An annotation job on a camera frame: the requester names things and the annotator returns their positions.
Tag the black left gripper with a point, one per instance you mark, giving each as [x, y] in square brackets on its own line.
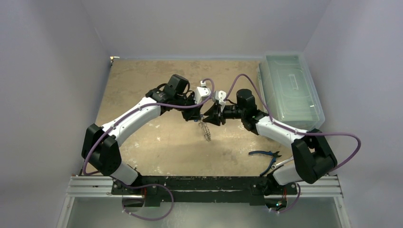
[194, 113]

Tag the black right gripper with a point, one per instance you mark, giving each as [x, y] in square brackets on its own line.
[220, 113]

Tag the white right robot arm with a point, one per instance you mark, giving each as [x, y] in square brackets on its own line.
[312, 155]

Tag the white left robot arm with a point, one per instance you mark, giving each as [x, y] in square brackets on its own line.
[101, 147]

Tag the clear plastic storage bin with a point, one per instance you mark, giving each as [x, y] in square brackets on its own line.
[287, 87]

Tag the silver wrench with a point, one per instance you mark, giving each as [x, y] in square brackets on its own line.
[281, 163]

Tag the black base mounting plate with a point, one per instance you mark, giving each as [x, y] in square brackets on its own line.
[253, 190]

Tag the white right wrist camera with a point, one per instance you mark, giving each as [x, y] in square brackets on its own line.
[219, 98]

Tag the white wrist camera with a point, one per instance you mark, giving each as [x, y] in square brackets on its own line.
[201, 93]
[219, 98]

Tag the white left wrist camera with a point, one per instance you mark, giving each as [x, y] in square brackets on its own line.
[201, 93]

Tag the aluminium frame rail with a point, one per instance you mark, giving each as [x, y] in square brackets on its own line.
[101, 187]

